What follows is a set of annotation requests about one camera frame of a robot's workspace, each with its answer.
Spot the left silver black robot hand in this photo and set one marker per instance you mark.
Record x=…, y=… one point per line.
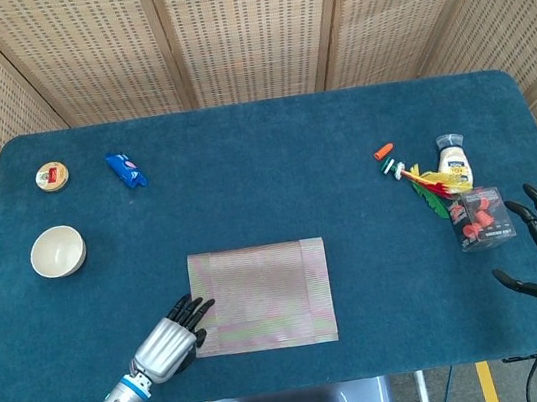
x=166, y=345

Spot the white bowl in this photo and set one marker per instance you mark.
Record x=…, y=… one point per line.
x=56, y=252

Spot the woven bamboo folding screen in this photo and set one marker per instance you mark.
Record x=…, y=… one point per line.
x=247, y=27

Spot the metal table leg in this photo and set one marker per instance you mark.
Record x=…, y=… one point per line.
x=423, y=395

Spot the small orange cap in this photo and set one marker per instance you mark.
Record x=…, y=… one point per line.
x=383, y=151

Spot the round tin with red label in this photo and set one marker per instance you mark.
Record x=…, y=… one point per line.
x=52, y=178

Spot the mayonnaise squeeze bottle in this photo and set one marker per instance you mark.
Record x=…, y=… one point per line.
x=453, y=158

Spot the grey woven placemat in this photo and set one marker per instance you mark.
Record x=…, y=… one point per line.
x=268, y=297

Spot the colourful feather shuttlecock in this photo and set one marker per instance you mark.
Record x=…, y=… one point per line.
x=428, y=184

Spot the blue carpet table cover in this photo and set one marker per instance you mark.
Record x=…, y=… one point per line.
x=291, y=147

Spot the clear box with red toys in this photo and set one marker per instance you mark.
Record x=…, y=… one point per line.
x=481, y=222

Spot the blue snack packet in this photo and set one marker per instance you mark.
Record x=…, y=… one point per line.
x=126, y=170

